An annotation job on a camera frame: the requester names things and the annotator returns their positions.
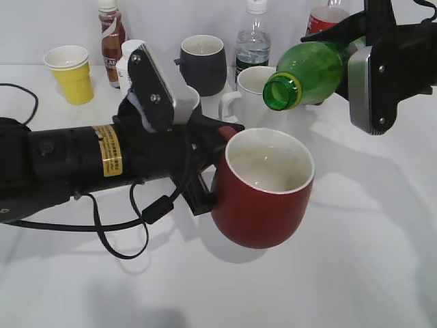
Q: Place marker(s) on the dark grey mug rear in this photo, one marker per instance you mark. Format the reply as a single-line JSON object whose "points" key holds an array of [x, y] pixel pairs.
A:
{"points": [[202, 63]]}

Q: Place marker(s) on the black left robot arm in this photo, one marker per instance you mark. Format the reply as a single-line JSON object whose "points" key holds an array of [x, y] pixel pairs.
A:
{"points": [[42, 169]]}

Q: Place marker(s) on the yellow paper cup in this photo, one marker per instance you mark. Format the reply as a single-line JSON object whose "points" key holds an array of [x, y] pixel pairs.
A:
{"points": [[70, 67]]}

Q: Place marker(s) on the cola bottle red label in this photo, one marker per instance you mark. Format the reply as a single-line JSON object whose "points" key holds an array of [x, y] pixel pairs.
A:
{"points": [[326, 15]]}

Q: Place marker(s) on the white ceramic mug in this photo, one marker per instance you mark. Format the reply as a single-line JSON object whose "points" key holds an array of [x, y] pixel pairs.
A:
{"points": [[246, 105]]}

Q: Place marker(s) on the white yogurt drink bottle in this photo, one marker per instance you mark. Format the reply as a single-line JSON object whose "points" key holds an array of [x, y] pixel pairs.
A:
{"points": [[127, 48]]}

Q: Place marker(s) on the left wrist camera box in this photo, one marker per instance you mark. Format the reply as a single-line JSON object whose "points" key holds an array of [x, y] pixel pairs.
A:
{"points": [[158, 90]]}

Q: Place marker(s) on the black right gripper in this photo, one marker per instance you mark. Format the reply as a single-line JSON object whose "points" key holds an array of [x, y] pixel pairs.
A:
{"points": [[402, 61]]}

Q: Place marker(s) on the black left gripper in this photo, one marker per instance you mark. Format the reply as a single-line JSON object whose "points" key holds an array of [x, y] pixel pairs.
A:
{"points": [[181, 153]]}

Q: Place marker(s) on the dark red ceramic mug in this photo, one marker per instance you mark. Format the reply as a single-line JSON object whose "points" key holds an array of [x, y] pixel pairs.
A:
{"points": [[262, 185]]}

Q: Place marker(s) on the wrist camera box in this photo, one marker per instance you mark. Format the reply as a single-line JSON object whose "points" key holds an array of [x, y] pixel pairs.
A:
{"points": [[359, 95], [158, 90]]}

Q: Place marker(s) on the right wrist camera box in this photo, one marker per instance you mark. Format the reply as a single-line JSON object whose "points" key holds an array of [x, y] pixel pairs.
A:
{"points": [[359, 95]]}

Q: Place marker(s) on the brown coffee drink bottle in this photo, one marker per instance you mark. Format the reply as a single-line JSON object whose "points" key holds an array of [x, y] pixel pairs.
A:
{"points": [[112, 37]]}

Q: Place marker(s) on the clear water bottle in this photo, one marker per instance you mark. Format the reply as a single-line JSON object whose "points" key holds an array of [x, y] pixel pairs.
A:
{"points": [[253, 40]]}

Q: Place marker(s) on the green soda bottle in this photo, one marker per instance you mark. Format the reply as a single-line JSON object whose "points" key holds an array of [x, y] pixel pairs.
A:
{"points": [[308, 73]]}

